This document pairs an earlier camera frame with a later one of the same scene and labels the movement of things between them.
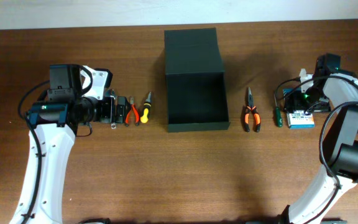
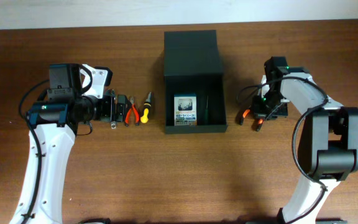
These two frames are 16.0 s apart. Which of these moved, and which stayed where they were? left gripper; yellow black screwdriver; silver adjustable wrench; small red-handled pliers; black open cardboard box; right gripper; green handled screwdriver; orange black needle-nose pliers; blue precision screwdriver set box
Moved: blue precision screwdriver set box; orange black needle-nose pliers; green handled screwdriver; right gripper
Stayed: black open cardboard box; yellow black screwdriver; silver adjustable wrench; small red-handled pliers; left gripper
